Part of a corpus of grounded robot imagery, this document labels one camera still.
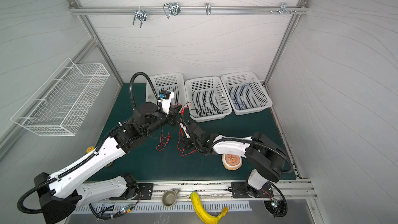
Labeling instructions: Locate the left white perforated basket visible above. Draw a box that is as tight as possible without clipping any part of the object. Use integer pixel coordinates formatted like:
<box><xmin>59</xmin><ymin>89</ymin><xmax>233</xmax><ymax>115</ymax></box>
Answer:
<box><xmin>149</xmin><ymin>73</ymin><xmax>188</xmax><ymax>107</ymax></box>

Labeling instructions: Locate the white perforated basket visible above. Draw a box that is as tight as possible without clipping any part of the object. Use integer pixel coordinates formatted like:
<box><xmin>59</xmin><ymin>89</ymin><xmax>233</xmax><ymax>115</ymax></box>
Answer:
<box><xmin>221</xmin><ymin>72</ymin><xmax>273</xmax><ymax>116</ymax></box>
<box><xmin>149</xmin><ymin>73</ymin><xmax>188</xmax><ymax>107</ymax></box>
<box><xmin>184</xmin><ymin>76</ymin><xmax>232</xmax><ymax>122</ymax></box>

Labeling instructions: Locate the yellow banana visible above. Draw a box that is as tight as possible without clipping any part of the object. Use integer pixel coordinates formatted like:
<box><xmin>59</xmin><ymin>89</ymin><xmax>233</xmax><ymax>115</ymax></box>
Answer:
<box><xmin>190</xmin><ymin>192</ymin><xmax>229</xmax><ymax>224</ymax></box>

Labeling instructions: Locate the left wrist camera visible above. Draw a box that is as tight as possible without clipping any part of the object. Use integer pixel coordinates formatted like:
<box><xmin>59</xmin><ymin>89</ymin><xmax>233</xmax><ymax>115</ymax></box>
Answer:
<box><xmin>158</xmin><ymin>89</ymin><xmax>175</xmax><ymax>115</ymax></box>

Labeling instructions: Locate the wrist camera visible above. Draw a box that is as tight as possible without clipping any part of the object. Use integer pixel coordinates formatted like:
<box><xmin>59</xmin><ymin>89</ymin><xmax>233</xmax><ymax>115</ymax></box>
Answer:
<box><xmin>179</xmin><ymin>122</ymin><xmax>190</xmax><ymax>139</ymax></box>
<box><xmin>158</xmin><ymin>89</ymin><xmax>175</xmax><ymax>115</ymax></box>

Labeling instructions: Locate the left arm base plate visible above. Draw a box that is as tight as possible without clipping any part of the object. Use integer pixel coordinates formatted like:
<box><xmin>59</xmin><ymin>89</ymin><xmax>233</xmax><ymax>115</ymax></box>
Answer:
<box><xmin>109</xmin><ymin>183</ymin><xmax>154</xmax><ymax>201</ymax></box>

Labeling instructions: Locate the metal clamp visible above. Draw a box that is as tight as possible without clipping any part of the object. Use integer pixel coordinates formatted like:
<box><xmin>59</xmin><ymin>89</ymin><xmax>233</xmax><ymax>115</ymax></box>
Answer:
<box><xmin>269</xmin><ymin>3</ymin><xmax>297</xmax><ymax>15</ymax></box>
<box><xmin>132</xmin><ymin>8</ymin><xmax>147</xmax><ymax>28</ymax></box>
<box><xmin>162</xmin><ymin>3</ymin><xmax>181</xmax><ymax>19</ymax></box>

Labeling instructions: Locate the white vented cable duct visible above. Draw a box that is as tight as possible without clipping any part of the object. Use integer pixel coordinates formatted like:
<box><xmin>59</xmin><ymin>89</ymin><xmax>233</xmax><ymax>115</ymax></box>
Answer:
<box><xmin>93</xmin><ymin>201</ymin><xmax>252</xmax><ymax>214</ymax></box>

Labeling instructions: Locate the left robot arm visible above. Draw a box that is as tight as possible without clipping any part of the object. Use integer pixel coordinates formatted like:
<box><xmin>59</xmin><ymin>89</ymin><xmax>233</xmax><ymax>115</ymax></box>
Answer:
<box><xmin>17</xmin><ymin>72</ymin><xmax>182</xmax><ymax>224</ymax></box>

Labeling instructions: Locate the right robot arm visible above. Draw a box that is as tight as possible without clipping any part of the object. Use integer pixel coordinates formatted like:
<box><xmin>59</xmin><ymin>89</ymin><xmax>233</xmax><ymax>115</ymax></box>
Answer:
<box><xmin>180</xmin><ymin>117</ymin><xmax>294</xmax><ymax>218</ymax></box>

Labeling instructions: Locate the left metal clamp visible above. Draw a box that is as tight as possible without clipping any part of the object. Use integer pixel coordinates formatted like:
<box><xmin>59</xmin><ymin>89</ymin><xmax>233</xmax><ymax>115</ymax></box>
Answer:
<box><xmin>132</xmin><ymin>8</ymin><xmax>147</xmax><ymax>28</ymax></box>

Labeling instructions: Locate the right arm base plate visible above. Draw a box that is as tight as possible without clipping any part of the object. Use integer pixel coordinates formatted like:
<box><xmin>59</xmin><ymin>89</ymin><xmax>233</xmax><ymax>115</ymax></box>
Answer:
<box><xmin>227</xmin><ymin>181</ymin><xmax>274</xmax><ymax>199</ymax></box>

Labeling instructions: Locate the right metal clamp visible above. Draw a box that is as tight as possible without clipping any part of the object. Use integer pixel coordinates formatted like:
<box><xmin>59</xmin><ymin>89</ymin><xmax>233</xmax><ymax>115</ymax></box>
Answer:
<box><xmin>269</xmin><ymin>3</ymin><xmax>297</xmax><ymax>15</ymax></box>

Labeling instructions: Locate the horizontal aluminium rail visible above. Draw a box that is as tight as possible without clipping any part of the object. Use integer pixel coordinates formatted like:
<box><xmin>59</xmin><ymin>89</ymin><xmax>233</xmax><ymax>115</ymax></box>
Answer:
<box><xmin>69</xmin><ymin>5</ymin><xmax>309</xmax><ymax>16</ymax></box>

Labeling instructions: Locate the white wire wall basket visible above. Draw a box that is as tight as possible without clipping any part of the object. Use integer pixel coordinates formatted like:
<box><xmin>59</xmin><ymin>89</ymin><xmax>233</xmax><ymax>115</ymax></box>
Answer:
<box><xmin>10</xmin><ymin>58</ymin><xmax>110</xmax><ymax>137</ymax></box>

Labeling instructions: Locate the middle metal clamp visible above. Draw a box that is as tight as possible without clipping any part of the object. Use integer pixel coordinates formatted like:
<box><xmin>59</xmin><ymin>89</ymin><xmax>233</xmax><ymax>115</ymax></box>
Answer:
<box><xmin>162</xmin><ymin>3</ymin><xmax>181</xmax><ymax>19</ymax></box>

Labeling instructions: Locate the middle white perforated basket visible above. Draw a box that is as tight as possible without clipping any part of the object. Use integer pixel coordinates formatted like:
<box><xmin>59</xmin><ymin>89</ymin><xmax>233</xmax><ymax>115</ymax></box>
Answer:
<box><xmin>184</xmin><ymin>76</ymin><xmax>232</xmax><ymax>122</ymax></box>

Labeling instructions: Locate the right white perforated basket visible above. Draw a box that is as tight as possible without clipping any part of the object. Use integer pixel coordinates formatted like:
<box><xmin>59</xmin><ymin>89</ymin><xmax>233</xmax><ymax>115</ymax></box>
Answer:
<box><xmin>221</xmin><ymin>72</ymin><xmax>273</xmax><ymax>116</ymax></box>

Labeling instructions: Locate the round toy food disc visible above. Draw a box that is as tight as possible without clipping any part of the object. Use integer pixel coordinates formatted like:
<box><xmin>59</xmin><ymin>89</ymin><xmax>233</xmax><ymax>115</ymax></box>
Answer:
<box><xmin>222</xmin><ymin>154</ymin><xmax>243</xmax><ymax>171</ymax></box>

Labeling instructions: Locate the yellow capped sauce bottle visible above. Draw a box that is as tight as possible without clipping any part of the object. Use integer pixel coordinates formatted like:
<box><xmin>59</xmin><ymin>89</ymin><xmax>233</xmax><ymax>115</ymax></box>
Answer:
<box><xmin>86</xmin><ymin>146</ymin><xmax>95</xmax><ymax>153</ymax></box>

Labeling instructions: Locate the black cable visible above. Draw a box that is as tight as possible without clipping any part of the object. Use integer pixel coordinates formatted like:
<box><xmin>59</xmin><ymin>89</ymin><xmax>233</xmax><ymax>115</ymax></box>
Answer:
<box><xmin>189</xmin><ymin>91</ymin><xmax>224</xmax><ymax>119</ymax></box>

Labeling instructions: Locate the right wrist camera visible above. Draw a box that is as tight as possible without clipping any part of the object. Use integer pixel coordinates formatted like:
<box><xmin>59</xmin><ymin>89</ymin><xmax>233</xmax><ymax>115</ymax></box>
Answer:
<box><xmin>179</xmin><ymin>122</ymin><xmax>190</xmax><ymax>139</ymax></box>

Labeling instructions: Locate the small metal bracket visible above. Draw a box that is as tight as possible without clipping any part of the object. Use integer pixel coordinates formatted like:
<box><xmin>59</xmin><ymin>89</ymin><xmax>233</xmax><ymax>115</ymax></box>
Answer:
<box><xmin>205</xmin><ymin>3</ymin><xmax>211</xmax><ymax>16</ymax></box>

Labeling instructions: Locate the blue cable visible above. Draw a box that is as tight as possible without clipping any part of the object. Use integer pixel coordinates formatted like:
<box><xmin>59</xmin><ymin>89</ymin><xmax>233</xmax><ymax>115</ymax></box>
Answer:
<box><xmin>229</xmin><ymin>82</ymin><xmax>251</xmax><ymax>106</ymax></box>

